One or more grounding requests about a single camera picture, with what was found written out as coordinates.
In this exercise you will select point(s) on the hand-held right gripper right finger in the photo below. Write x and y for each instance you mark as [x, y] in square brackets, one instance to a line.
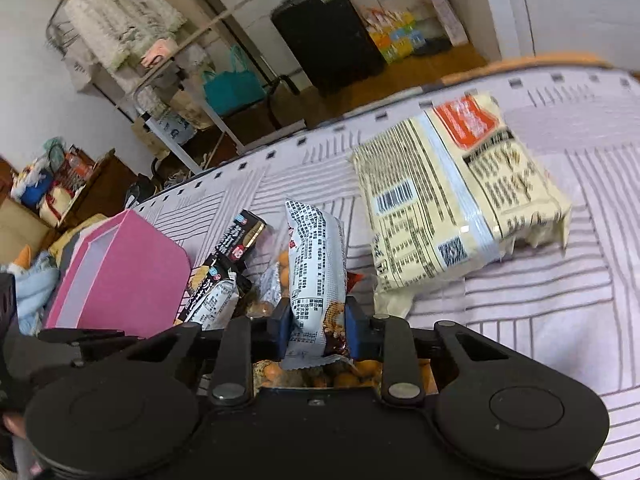
[356, 332]

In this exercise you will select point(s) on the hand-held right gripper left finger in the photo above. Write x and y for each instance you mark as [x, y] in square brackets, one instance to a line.
[280, 332]

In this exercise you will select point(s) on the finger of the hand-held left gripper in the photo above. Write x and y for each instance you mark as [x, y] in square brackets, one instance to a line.
[95, 337]

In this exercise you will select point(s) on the white printed snack packet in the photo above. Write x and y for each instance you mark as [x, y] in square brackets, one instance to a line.
[315, 270]

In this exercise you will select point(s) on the pink-rimmed clear storage bin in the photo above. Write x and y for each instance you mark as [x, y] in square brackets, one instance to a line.
[135, 275]

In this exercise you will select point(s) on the cream instant noodle packet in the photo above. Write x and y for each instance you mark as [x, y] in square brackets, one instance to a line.
[440, 200]

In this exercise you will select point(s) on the clear bag of orange snacks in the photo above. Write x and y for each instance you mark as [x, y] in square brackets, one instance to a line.
[280, 272]

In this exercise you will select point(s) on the black snack packet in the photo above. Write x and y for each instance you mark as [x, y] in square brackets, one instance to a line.
[242, 237]
[212, 297]

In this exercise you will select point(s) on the light blue cloth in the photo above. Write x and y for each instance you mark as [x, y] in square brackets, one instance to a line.
[35, 285]

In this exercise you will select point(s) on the brown cardboard box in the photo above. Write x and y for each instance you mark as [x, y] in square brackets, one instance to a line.
[22, 230]

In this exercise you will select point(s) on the brown wooden cabinet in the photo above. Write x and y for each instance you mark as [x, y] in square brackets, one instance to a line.
[102, 190]

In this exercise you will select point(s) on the white printed shopping bag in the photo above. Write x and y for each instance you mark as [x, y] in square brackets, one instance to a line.
[170, 120]

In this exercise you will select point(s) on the teal chair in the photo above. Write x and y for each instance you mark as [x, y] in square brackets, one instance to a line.
[232, 85]

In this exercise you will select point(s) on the black suitcase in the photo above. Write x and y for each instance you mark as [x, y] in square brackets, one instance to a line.
[325, 35]

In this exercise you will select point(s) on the colourful cardboard box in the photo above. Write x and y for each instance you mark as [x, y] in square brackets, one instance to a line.
[397, 35]

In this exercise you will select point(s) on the white fluffy garment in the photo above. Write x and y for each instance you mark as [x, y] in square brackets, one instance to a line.
[120, 20]

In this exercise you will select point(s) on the tall white box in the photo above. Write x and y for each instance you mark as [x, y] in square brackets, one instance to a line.
[447, 15]

